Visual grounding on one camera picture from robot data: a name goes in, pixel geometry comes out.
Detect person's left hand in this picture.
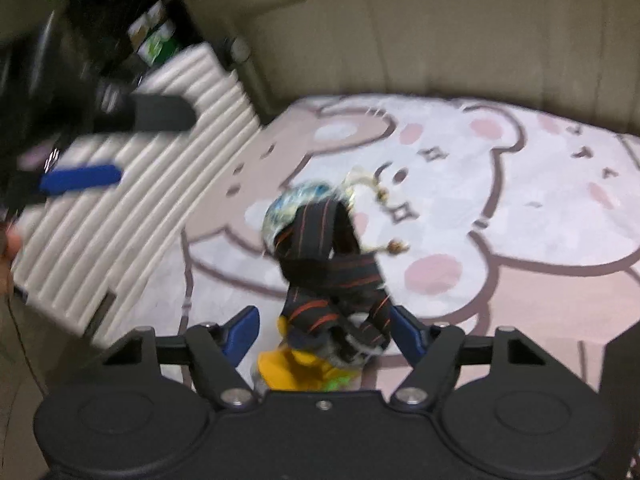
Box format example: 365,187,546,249
0,222,25,297

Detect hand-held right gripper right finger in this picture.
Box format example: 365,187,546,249
390,306,551,411

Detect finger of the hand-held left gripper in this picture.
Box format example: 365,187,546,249
100,91,197,134
20,164,123,201

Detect bear printed blanket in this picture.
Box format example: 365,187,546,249
182,92,640,396

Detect dark striped fabric band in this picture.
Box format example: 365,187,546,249
255,199,393,393

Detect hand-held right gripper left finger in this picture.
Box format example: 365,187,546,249
102,306,261,408

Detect green and white boxes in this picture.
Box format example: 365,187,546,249
127,0,183,67

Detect white ribbed foam pad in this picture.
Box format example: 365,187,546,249
10,42,263,351

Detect blue patterned drawstring pouch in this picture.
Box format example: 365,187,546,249
262,167,411,257

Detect black cardboard box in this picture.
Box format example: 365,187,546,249
597,325,640,461

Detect beige cabinet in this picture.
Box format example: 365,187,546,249
170,0,640,136

